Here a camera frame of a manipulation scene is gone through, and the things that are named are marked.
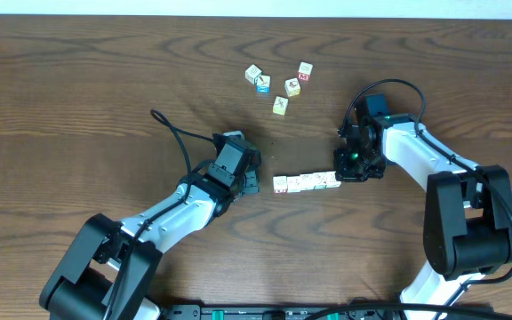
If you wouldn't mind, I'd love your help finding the wooden block yellow S side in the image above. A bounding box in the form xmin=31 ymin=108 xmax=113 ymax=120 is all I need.
xmin=325 ymin=172 xmax=341 ymax=188

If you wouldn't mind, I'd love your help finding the wooden block red letter side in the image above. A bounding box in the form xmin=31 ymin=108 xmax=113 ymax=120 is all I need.
xmin=273 ymin=176 xmax=288 ymax=194

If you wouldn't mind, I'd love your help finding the wooden block with turtle drawing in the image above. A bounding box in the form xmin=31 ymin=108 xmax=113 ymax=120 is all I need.
xmin=286 ymin=176 xmax=301 ymax=193

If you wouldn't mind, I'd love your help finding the wooden block red A side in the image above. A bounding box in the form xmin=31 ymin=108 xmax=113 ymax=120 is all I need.
xmin=300 ymin=173 xmax=316 ymax=191

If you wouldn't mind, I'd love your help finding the wooden block airplane green N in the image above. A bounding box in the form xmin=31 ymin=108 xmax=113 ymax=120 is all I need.
xmin=313 ymin=172 xmax=327 ymax=189

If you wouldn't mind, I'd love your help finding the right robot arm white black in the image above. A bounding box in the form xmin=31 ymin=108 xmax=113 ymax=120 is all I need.
xmin=334 ymin=94 xmax=512 ymax=306

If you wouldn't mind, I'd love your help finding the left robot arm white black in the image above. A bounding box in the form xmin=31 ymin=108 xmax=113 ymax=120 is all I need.
xmin=39 ymin=132 xmax=261 ymax=319

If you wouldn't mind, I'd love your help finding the wooden block yellow border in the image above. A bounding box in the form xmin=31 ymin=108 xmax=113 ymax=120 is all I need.
xmin=273 ymin=96 xmax=289 ymax=116

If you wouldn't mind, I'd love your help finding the wooden block blue side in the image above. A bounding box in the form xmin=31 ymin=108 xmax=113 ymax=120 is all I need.
xmin=256 ymin=75 xmax=271 ymax=93

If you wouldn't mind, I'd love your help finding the wooden block plain top left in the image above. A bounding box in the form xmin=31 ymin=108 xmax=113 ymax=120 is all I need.
xmin=244 ymin=64 xmax=262 ymax=84

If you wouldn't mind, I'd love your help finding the wooden block brown drawing yellow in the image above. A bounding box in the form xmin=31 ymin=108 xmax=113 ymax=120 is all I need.
xmin=284 ymin=78 xmax=301 ymax=97

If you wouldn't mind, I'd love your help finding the wooden block red M side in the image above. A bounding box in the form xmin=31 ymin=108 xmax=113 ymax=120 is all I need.
xmin=297 ymin=61 xmax=313 ymax=82

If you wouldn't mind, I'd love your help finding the left black cable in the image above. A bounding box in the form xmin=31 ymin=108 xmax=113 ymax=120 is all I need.
xmin=149 ymin=108 xmax=217 ymax=201

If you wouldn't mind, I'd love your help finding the black cable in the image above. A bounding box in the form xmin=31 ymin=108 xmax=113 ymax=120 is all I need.
xmin=338 ymin=78 xmax=512 ymax=285
xmin=149 ymin=108 xmax=217 ymax=201

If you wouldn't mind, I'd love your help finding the right black cable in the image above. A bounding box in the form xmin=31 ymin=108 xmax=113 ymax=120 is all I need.
xmin=338 ymin=78 xmax=512 ymax=285

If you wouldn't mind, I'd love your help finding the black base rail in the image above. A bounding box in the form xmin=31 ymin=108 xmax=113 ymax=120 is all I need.
xmin=157 ymin=303 xmax=512 ymax=320

